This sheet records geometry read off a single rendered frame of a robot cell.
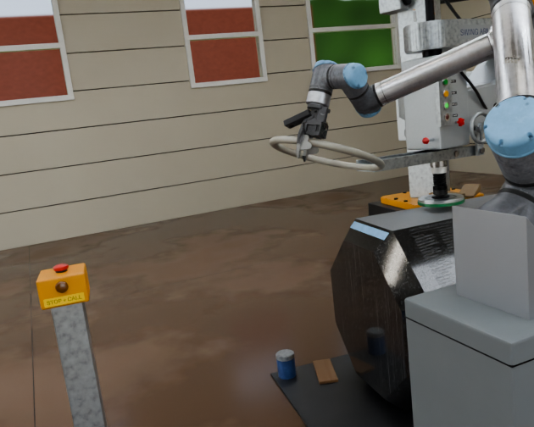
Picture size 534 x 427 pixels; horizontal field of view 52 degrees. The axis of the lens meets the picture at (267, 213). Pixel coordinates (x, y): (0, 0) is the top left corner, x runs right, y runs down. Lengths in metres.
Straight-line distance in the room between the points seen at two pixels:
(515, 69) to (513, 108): 0.18
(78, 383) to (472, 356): 1.04
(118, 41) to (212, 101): 1.57
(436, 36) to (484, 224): 1.27
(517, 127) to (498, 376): 0.60
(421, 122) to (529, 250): 1.32
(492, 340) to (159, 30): 7.47
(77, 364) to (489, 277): 1.13
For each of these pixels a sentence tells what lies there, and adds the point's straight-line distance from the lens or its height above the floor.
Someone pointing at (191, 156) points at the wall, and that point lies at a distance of 8.41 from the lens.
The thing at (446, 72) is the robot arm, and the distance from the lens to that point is 2.08.
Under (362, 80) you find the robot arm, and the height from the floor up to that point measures 1.50.
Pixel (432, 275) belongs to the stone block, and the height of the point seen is 0.70.
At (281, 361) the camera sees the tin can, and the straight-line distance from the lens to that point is 3.04.
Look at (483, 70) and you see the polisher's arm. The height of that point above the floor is 1.51.
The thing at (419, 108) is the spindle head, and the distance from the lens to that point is 2.69.
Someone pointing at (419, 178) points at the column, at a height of 0.91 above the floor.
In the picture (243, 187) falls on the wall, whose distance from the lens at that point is 8.70.
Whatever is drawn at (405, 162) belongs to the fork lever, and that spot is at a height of 1.14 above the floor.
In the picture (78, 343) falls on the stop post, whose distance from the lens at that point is 1.60.
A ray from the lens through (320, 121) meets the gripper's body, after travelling 2.08.
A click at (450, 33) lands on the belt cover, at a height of 1.68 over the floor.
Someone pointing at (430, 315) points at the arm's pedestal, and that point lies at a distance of 1.62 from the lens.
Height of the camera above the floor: 1.44
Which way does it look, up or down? 11 degrees down
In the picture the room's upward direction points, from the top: 7 degrees counter-clockwise
